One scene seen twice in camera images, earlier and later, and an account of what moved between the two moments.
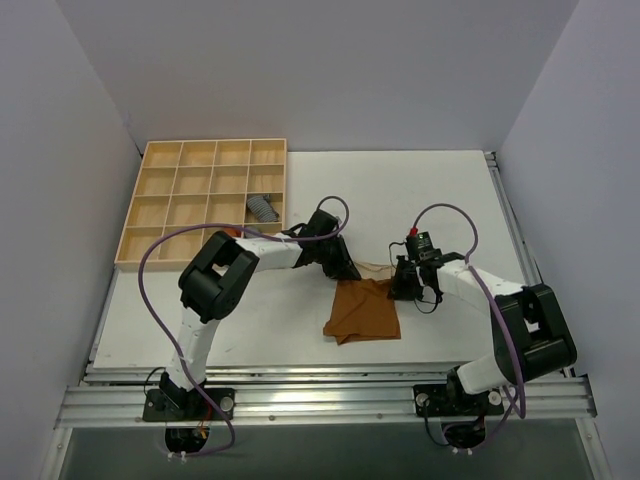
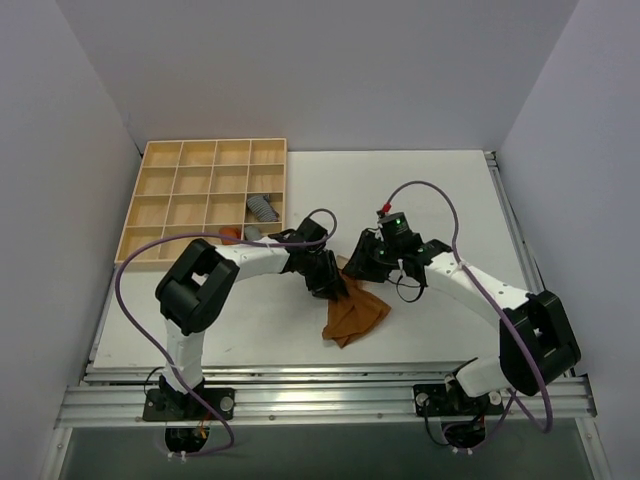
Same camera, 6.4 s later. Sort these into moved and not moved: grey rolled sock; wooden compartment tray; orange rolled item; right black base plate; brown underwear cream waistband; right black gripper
Moved: right black gripper; brown underwear cream waistband
Not moved: grey rolled sock; orange rolled item; right black base plate; wooden compartment tray
